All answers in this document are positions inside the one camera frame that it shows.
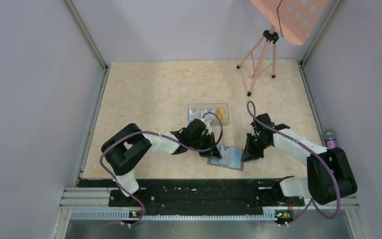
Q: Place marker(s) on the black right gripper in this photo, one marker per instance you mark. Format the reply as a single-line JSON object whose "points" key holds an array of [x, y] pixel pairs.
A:
{"points": [[250, 154]]}

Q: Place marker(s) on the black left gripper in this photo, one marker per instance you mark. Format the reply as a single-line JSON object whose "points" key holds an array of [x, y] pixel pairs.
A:
{"points": [[214, 152]]}

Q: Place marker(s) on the grey card holder wallet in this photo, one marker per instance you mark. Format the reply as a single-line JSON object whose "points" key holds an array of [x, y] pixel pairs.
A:
{"points": [[230, 158]]}

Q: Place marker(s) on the clear plastic card box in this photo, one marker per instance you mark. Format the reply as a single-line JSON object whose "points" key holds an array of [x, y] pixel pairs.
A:
{"points": [[203, 107]]}

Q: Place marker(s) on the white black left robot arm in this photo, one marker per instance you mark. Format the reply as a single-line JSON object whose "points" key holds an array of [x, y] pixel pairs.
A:
{"points": [[126, 148]]}

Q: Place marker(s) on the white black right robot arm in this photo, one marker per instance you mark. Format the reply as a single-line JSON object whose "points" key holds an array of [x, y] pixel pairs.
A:
{"points": [[329, 175]]}

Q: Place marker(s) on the yellow card stack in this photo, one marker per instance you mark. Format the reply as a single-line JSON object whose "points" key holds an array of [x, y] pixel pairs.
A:
{"points": [[223, 114]]}

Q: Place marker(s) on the purple glitter bottle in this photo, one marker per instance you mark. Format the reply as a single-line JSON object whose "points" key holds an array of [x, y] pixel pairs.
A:
{"points": [[329, 137]]}

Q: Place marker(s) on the pink tripod stand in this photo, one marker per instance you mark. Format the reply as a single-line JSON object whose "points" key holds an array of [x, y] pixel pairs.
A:
{"points": [[270, 38]]}

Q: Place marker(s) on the pink perforated panel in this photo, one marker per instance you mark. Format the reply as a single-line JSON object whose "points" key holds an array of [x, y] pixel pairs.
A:
{"points": [[294, 19]]}

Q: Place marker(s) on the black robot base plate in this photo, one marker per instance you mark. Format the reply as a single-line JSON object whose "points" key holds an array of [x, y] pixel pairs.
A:
{"points": [[199, 197]]}

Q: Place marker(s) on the aluminium frame rail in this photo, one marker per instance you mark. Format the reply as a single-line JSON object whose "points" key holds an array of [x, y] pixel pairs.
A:
{"points": [[93, 203]]}

